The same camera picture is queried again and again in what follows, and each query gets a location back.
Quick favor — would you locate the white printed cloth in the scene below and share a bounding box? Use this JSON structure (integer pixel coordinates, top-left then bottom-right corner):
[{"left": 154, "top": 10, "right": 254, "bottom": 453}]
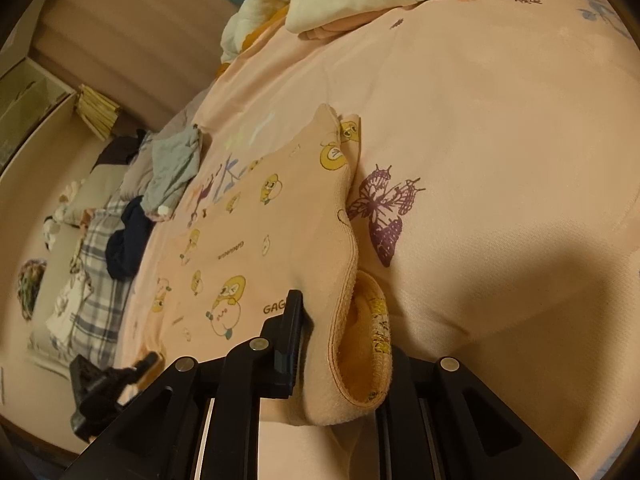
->
[{"left": 47, "top": 270, "right": 93, "bottom": 341}]

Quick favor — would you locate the grey small garment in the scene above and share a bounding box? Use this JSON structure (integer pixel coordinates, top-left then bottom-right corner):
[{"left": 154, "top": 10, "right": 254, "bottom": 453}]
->
[{"left": 142, "top": 125, "right": 203, "bottom": 213}]

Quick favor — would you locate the navy garment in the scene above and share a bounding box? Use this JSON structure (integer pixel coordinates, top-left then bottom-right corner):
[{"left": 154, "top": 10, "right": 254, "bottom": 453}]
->
[{"left": 106, "top": 196, "right": 156, "bottom": 281}]

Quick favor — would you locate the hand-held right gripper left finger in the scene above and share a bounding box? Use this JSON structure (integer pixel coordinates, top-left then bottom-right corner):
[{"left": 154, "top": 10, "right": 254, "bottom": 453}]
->
[{"left": 60, "top": 289, "right": 306, "bottom": 480}]

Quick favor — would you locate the multicoloured round cushion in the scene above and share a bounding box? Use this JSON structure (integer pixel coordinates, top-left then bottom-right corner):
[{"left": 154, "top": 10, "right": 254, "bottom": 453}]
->
[{"left": 17, "top": 259, "right": 48, "bottom": 321}]

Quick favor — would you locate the blue plaid cloth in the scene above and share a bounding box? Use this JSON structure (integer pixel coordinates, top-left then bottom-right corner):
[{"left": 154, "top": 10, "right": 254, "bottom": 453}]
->
[{"left": 30, "top": 200, "right": 136, "bottom": 371}]

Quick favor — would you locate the dark brown cloth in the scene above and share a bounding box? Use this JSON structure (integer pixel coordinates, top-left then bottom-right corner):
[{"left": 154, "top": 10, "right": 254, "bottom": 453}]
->
[{"left": 95, "top": 132, "right": 151, "bottom": 166}]

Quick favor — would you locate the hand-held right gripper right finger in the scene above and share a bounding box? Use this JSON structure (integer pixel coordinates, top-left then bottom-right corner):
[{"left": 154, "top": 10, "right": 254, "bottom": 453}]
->
[{"left": 375, "top": 345, "right": 581, "bottom": 480}]

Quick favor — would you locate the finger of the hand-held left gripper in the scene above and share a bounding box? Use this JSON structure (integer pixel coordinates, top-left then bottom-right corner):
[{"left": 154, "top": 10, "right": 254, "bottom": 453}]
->
[{"left": 112, "top": 351, "right": 163, "bottom": 387}]

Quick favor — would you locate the white garment with orange trim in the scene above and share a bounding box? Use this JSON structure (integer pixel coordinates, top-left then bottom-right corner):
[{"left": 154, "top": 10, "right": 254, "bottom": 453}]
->
[{"left": 220, "top": 0, "right": 296, "bottom": 66}]

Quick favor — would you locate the pink printed blanket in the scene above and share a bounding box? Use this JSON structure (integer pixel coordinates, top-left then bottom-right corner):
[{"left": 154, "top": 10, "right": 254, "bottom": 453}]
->
[{"left": 115, "top": 0, "right": 640, "bottom": 480}]

